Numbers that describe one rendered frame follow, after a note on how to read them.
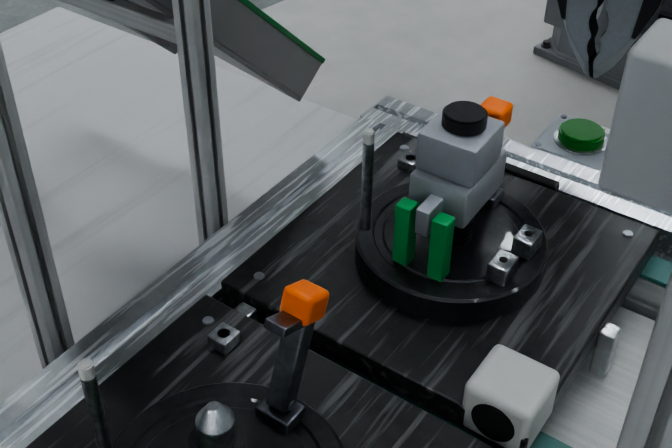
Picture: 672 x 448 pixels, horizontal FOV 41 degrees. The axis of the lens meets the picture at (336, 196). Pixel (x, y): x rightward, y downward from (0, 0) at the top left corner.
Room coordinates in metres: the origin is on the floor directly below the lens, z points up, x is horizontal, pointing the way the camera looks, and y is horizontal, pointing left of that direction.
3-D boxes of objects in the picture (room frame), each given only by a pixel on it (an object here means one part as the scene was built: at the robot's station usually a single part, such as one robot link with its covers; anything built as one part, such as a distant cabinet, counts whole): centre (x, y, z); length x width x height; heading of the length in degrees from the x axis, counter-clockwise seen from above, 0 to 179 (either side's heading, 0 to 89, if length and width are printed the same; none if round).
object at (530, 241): (0.49, -0.14, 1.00); 0.02 x 0.01 x 0.02; 145
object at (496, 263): (0.46, -0.11, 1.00); 0.02 x 0.01 x 0.02; 145
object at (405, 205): (0.48, -0.05, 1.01); 0.01 x 0.01 x 0.05; 55
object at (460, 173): (0.50, -0.08, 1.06); 0.08 x 0.04 x 0.07; 147
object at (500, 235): (0.51, -0.08, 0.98); 0.14 x 0.14 x 0.02
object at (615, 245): (0.51, -0.08, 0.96); 0.24 x 0.24 x 0.02; 55
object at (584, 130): (0.67, -0.22, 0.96); 0.04 x 0.04 x 0.02
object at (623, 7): (0.68, -0.24, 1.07); 0.06 x 0.03 x 0.09; 145
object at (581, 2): (0.70, -0.22, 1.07); 0.06 x 0.03 x 0.09; 145
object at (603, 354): (0.43, -0.19, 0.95); 0.01 x 0.01 x 0.04; 55
